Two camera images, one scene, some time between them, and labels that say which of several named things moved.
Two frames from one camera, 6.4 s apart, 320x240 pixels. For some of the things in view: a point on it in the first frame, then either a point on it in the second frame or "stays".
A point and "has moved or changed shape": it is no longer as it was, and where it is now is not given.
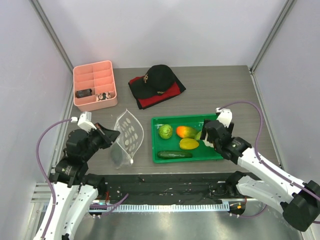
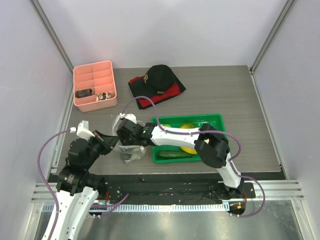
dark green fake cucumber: [171, 154] stays
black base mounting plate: [155, 189] stays
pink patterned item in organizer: [105, 95] stays
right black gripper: [212, 135] to [122, 132]
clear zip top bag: [131, 131] has moved or changed shape
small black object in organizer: [83, 93] stays
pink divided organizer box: [94, 86] stays
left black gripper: [108, 136] to [108, 141]
